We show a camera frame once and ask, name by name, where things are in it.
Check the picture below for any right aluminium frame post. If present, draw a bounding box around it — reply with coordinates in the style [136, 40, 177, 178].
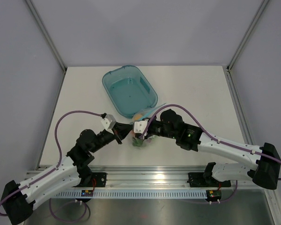
[227, 0, 271, 73]

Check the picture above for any white slotted cable duct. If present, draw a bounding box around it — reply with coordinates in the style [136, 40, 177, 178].
[54, 189, 207, 199]

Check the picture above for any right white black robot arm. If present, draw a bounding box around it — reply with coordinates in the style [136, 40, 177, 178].
[138, 109, 281, 190]

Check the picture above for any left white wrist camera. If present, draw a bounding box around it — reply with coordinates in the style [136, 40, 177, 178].
[101, 114, 116, 130]

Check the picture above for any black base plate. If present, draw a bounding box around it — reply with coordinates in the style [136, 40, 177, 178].
[187, 172, 231, 188]
[88, 172, 107, 188]

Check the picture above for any yellow fake fruit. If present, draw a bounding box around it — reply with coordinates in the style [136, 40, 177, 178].
[133, 113, 143, 120]

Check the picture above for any clear zip top bag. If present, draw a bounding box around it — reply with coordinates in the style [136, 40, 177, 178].
[130, 103, 165, 148]

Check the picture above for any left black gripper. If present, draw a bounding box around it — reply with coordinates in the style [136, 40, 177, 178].
[90, 122, 135, 153]

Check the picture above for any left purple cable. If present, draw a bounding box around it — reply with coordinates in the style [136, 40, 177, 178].
[0, 110, 106, 216]

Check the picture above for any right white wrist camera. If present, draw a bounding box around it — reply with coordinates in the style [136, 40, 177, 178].
[133, 120, 148, 139]

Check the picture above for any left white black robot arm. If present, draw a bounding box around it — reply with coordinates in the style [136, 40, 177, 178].
[0, 122, 133, 225]

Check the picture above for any left aluminium frame post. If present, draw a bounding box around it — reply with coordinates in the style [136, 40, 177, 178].
[24, 0, 67, 74]

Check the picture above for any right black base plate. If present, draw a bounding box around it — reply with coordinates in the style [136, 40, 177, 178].
[187, 172, 231, 188]

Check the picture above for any aluminium frame post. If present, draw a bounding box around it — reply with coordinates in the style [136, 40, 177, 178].
[24, 0, 67, 74]
[227, 0, 271, 73]

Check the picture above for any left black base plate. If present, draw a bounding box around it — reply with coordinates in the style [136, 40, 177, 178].
[88, 172, 107, 188]

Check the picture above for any aluminium mounting rail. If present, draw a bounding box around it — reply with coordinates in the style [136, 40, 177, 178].
[25, 165, 277, 190]

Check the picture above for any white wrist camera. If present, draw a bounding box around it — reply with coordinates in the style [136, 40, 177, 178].
[101, 114, 116, 130]
[133, 120, 148, 139]

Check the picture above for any teal transparent plastic bin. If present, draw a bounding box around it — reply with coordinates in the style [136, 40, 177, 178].
[102, 65, 158, 119]

